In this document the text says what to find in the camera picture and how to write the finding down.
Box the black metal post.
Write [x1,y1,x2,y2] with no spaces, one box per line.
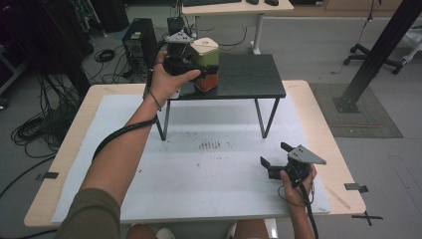
[332,0,422,114]

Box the tangle of black floor cables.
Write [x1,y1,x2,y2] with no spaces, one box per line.
[9,73,83,159]

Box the white table mat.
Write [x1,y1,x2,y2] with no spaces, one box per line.
[51,94,331,223]

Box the person's right leg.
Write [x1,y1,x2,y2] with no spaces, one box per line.
[232,219,270,239]

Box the olive sleeve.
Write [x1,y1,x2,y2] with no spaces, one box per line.
[54,187,121,239]

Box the black tape strip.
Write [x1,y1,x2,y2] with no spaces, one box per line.
[35,171,60,182]
[343,182,369,194]

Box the person's left leg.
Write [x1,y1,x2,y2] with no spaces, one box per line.
[126,223,157,239]

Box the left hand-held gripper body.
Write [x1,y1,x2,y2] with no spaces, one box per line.
[162,30,213,78]

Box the black keyboard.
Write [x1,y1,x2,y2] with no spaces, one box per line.
[182,0,243,8]

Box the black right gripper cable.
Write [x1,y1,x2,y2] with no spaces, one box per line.
[293,180,320,239]

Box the black office chair base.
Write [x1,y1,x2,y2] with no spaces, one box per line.
[342,43,404,76]

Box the white office desk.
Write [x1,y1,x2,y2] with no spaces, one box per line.
[181,0,295,56]

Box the black wrist band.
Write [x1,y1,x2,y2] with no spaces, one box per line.
[148,90,163,113]

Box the white shoe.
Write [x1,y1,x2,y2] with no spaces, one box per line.
[155,227,177,239]

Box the person's right hand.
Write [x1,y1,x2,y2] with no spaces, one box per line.
[279,164,318,208]

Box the small black computer case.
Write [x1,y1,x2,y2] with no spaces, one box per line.
[166,16,192,37]

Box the black desktop shelf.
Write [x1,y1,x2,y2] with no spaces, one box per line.
[142,54,287,141]

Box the coiled black cable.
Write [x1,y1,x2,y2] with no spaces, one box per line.
[94,48,116,64]

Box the small colourful block box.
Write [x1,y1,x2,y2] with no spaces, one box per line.
[189,37,221,93]

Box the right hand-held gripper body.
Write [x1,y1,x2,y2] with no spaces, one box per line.
[268,143,327,187]

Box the thin black cable loop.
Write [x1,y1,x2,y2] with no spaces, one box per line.
[277,184,315,207]

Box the person's leg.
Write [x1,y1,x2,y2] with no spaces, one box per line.
[126,223,157,239]
[232,219,270,239]

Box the person's left hand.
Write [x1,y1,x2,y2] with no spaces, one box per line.
[148,50,202,108]

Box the grey floor mat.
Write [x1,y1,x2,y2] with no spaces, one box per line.
[310,83,404,139]

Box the dark cabinet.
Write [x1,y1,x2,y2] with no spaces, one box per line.
[0,0,95,101]

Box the black computer tower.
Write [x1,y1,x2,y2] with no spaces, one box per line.
[121,17,159,75]

